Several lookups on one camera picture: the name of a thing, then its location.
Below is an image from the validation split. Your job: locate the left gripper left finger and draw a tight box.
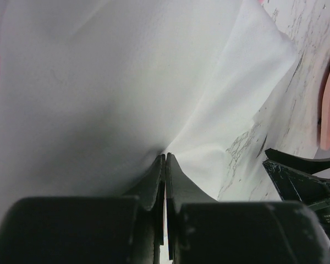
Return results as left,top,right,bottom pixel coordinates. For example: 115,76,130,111
0,155,166,263

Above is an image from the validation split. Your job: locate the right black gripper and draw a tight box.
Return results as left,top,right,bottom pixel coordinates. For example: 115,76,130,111
263,148,330,240

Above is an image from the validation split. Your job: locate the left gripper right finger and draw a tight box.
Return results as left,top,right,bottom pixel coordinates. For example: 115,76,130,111
165,153,330,263

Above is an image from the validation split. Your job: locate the white t shirt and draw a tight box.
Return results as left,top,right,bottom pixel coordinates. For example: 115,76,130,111
0,1,296,221

